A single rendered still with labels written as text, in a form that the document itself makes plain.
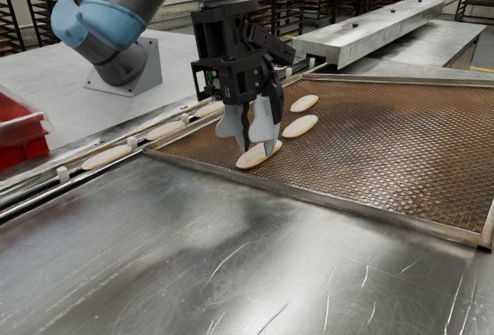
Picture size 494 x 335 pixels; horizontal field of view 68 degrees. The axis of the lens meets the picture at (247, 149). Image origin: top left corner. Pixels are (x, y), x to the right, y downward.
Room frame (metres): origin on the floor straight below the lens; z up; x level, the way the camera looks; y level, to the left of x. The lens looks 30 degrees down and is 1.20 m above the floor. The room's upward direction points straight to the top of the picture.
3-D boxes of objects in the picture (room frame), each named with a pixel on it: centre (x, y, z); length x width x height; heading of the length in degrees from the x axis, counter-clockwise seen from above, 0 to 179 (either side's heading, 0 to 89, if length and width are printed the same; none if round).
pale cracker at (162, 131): (0.69, 0.17, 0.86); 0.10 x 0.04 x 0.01; 141
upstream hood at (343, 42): (1.67, -0.61, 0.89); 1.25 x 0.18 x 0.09; 141
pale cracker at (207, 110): (0.80, 0.09, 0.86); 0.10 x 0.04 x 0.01; 141
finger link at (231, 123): (0.48, 0.02, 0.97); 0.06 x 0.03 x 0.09; 143
